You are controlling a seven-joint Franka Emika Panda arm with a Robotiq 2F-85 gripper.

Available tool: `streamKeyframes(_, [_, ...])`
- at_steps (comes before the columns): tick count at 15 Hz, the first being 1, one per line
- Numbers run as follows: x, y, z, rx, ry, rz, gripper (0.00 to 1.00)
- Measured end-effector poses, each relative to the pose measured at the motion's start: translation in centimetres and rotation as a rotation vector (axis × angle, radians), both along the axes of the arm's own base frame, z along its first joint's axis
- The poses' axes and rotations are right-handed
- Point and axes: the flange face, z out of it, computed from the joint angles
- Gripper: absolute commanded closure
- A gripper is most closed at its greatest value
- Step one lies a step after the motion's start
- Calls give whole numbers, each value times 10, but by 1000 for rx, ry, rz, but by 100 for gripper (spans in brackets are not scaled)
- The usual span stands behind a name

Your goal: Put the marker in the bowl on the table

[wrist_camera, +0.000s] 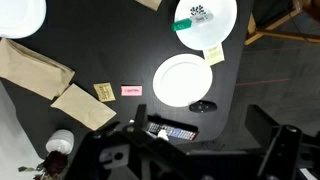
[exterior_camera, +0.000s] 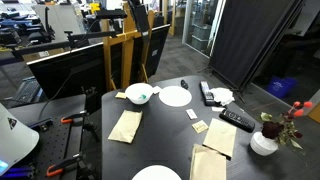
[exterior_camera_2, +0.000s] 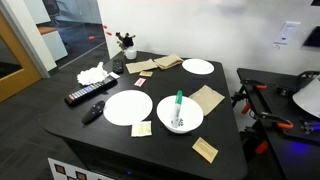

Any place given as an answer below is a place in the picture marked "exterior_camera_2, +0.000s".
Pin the green capped marker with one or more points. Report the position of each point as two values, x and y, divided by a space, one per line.
179 98

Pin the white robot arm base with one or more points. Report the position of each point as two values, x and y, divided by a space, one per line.
310 98

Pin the white bowl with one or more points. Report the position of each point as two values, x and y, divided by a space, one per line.
190 115

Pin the small tan card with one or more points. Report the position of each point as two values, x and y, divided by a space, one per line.
140 82

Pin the small tan packet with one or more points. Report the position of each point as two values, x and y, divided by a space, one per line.
146 73

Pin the folded brown paper napkin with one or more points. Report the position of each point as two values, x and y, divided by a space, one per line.
168 61

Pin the large white paper plate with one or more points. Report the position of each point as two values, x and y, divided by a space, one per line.
128 107

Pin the small white paper plate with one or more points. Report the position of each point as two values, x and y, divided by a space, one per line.
198 66

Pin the white ribbed vase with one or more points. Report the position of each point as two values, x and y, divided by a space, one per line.
130 54

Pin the small white paper slip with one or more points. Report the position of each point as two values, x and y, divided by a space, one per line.
114 75

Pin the short black remote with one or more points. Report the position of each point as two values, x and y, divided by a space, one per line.
118 66

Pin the dark rose bouquet orange buds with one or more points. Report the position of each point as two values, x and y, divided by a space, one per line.
126 40

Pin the crumpled white tissue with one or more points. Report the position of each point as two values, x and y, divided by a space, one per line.
91 76

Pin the long black tv remote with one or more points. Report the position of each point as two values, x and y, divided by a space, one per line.
90 91

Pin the rounded black remote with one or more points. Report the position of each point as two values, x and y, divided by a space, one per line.
93 112

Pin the tan card near edge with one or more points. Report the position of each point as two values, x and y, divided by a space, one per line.
205 150

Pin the black orange bar clamp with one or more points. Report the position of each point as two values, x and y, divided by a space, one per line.
273 117
253 82

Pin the white cabinet wooden top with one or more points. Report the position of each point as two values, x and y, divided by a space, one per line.
55 45

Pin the checkered calibration board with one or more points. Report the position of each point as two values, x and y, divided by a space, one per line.
66 170

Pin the wooden door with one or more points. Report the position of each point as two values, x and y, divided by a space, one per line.
20 78

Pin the black perforated side table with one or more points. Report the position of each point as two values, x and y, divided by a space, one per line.
293 156

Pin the black device blue light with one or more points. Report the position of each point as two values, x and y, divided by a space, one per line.
310 126

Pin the white wall control panel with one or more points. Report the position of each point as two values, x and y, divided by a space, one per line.
287 32

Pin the black metal bracket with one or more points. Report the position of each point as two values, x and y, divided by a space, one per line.
305 75

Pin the black wall screen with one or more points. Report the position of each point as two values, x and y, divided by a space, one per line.
314 37

